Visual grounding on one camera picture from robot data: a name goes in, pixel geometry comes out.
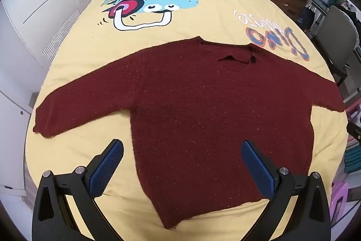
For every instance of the dark blue bag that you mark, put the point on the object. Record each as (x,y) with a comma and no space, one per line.
(306,16)

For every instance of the dark red knitted sweater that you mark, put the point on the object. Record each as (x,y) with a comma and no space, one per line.
(197,102)

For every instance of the stack of teal folded cloths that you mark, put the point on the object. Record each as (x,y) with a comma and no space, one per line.
(352,159)

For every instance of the purple plastic stool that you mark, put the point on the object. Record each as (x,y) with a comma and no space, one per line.
(339,198)

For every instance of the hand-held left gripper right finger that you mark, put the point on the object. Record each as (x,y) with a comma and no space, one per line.
(258,170)

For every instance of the yellow printed bed blanket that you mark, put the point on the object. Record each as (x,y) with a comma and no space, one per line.
(211,26)

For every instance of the grey chair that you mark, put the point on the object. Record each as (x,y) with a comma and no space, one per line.
(335,35)

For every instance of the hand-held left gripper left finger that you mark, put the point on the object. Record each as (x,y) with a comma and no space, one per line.
(108,167)

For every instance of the pink plastic stool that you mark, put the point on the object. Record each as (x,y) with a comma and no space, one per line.
(354,111)

